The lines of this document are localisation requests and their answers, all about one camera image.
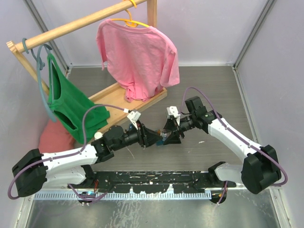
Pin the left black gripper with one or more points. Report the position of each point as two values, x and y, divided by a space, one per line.
146 136

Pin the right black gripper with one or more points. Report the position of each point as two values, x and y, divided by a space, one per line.
171 124

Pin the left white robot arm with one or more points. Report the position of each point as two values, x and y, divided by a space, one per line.
30 173

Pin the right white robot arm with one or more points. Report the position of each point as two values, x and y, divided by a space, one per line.
259 168

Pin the pink t-shirt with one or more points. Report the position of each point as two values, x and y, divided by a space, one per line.
143 61

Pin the green tank top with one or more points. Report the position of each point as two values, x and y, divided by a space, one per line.
69 105

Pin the red folded cloth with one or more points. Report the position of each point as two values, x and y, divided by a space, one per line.
55 138

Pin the yellow plastic hanger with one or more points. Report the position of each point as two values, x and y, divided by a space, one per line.
129 21

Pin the grey-blue plastic hanger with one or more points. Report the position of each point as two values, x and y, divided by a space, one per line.
39 66

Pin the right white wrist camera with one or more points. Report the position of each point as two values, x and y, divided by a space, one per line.
172 111

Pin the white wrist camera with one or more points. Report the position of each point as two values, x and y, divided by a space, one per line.
134 116
172 111

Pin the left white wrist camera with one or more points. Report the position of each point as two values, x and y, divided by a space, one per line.
134 116

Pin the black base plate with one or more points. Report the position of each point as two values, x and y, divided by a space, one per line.
149 181

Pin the white slotted cable duct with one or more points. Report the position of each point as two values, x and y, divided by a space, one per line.
169 195

